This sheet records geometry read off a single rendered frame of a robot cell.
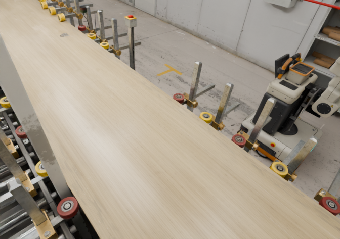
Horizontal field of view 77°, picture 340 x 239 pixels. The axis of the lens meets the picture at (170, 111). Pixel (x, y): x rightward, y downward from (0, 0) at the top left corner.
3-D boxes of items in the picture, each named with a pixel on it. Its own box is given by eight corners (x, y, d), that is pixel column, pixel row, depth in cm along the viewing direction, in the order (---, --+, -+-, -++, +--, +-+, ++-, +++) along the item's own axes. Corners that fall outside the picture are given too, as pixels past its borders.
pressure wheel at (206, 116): (203, 134, 139) (206, 121, 132) (194, 126, 144) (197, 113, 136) (211, 129, 143) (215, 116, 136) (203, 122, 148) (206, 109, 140)
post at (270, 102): (243, 153, 142) (271, 95, 111) (247, 156, 141) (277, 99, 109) (240, 155, 140) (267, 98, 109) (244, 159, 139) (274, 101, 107)
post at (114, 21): (118, 65, 223) (114, 17, 191) (120, 66, 221) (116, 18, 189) (115, 66, 221) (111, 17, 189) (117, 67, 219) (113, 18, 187)
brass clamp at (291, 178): (273, 162, 129) (277, 157, 126) (295, 178, 122) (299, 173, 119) (268, 168, 125) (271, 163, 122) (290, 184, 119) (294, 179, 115)
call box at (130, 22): (131, 24, 179) (131, 14, 174) (136, 27, 175) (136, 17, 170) (124, 26, 175) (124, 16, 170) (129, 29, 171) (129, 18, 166)
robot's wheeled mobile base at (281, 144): (234, 136, 246) (240, 120, 229) (262, 113, 280) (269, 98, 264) (290, 176, 211) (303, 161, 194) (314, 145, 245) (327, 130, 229)
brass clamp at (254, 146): (239, 135, 140) (242, 129, 136) (258, 147, 133) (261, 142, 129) (234, 139, 136) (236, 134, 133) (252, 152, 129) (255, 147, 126)
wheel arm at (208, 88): (211, 86, 179) (212, 82, 176) (214, 88, 177) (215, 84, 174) (173, 106, 155) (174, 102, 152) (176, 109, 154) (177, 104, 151)
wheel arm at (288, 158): (298, 143, 142) (301, 138, 140) (303, 146, 141) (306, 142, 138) (265, 181, 119) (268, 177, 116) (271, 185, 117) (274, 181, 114)
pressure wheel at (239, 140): (239, 158, 127) (245, 146, 119) (225, 153, 129) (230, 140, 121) (242, 149, 132) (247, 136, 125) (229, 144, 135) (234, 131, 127)
